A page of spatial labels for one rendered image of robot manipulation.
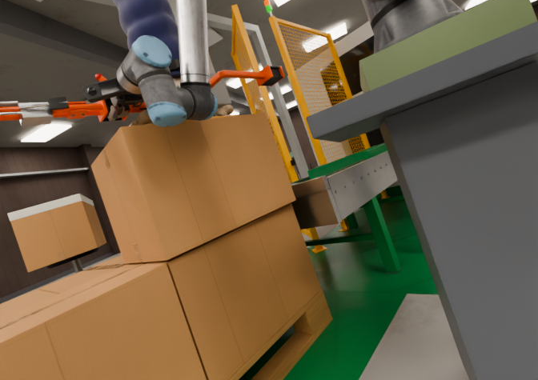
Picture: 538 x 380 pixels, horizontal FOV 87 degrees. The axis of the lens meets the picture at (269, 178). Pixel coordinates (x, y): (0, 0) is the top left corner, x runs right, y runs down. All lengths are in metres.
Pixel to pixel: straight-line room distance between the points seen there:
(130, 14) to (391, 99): 1.06
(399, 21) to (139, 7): 0.93
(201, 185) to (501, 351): 0.82
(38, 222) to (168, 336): 1.67
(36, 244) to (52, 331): 1.62
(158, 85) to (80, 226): 1.71
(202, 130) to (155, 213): 0.33
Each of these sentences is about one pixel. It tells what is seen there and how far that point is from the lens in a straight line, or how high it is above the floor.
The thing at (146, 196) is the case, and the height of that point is 0.74.
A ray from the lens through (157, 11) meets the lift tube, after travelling 1.32.
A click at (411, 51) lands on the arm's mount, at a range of 0.62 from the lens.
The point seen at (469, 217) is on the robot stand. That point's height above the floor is 0.48.
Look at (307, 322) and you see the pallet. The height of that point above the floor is 0.07.
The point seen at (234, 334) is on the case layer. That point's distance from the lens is 1.03.
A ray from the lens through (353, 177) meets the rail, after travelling 1.43.
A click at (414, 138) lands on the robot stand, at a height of 0.65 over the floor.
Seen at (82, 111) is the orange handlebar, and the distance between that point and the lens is 1.07.
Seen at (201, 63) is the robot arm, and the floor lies 1.05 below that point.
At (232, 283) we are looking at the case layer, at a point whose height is 0.39.
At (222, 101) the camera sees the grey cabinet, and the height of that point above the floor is 1.50.
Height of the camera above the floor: 0.67
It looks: level
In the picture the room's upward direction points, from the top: 19 degrees counter-clockwise
